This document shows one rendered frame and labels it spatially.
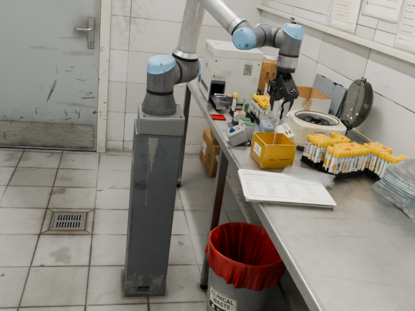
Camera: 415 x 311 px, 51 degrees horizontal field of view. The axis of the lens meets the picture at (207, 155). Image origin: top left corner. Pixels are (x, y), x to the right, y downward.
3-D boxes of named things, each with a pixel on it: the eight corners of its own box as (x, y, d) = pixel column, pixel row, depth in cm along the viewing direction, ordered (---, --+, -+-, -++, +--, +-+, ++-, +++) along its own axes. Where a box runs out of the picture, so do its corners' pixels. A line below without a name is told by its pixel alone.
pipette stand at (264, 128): (254, 140, 195) (257, 119, 191) (269, 142, 196) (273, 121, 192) (257, 149, 186) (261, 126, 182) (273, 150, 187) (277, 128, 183)
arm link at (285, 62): (302, 58, 158) (281, 57, 156) (299, 71, 160) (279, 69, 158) (293, 54, 165) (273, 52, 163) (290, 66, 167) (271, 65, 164)
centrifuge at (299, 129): (272, 129, 212) (276, 105, 207) (331, 136, 214) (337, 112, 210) (280, 149, 190) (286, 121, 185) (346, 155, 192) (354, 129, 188)
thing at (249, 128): (240, 136, 199) (243, 121, 196) (251, 136, 200) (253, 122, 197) (243, 139, 195) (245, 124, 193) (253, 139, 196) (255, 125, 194)
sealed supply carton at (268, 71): (238, 77, 311) (242, 51, 304) (270, 80, 314) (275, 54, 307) (245, 88, 283) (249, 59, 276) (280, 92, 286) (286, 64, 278)
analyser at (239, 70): (199, 89, 267) (205, 39, 255) (242, 92, 273) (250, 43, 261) (208, 103, 239) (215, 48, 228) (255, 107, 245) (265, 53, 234)
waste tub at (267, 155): (248, 155, 179) (252, 131, 175) (278, 155, 183) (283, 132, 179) (260, 169, 167) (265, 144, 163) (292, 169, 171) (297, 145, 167)
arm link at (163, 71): (139, 87, 188) (141, 55, 182) (162, 82, 198) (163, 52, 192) (160, 94, 181) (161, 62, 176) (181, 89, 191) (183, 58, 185)
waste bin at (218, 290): (191, 291, 229) (202, 218, 212) (258, 289, 237) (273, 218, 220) (204, 349, 195) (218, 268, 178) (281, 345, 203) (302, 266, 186)
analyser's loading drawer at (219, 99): (209, 97, 244) (210, 88, 242) (220, 98, 246) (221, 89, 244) (216, 108, 226) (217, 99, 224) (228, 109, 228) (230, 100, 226)
